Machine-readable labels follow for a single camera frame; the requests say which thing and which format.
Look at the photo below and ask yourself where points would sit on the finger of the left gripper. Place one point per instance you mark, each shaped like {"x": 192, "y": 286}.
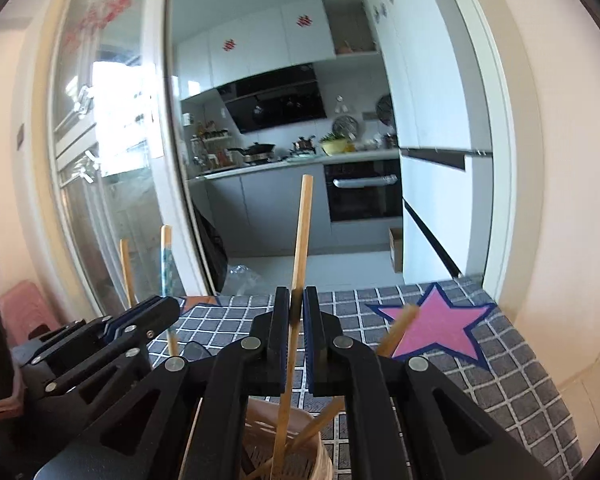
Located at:
{"x": 156, "y": 313}
{"x": 57, "y": 361}

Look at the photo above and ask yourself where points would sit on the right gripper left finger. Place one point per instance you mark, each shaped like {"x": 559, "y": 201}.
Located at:
{"x": 184, "y": 420}

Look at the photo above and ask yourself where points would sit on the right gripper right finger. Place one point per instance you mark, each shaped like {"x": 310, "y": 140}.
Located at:
{"x": 406, "y": 420}

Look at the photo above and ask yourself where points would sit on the plain bamboo chopstick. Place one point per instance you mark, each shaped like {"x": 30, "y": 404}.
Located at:
{"x": 403, "y": 321}
{"x": 127, "y": 272}
{"x": 306, "y": 456}

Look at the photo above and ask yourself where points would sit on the blue patterned bamboo chopstick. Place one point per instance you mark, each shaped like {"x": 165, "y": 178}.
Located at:
{"x": 167, "y": 281}

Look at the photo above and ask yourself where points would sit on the long bamboo chopstick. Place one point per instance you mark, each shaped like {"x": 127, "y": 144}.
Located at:
{"x": 297, "y": 285}

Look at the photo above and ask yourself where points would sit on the pink plastic stool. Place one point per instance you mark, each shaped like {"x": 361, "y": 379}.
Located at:
{"x": 26, "y": 314}

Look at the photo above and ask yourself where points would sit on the grey checkered tablecloth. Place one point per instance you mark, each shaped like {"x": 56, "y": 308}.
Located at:
{"x": 513, "y": 387}

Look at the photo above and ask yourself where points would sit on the glass sliding door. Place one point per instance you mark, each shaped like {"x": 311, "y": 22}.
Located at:
{"x": 104, "y": 155}

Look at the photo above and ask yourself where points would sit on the cardboard box on floor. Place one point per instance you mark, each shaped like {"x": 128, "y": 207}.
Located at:
{"x": 396, "y": 248}

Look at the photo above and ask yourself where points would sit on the black wok on stove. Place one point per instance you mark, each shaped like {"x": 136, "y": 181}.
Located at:
{"x": 256, "y": 153}

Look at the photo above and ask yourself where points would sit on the steel pot on stove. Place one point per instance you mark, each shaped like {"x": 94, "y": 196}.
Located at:
{"x": 304, "y": 145}

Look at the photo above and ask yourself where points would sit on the black built-in oven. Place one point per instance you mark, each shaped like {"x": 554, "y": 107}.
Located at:
{"x": 365, "y": 190}

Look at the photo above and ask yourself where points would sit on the yellow bowl with greens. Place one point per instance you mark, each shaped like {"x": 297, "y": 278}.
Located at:
{"x": 334, "y": 144}

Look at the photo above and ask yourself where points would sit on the black range hood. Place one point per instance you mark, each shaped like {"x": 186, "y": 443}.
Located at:
{"x": 273, "y": 99}

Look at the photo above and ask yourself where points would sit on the white refrigerator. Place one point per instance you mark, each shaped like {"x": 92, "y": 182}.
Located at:
{"x": 444, "y": 137}

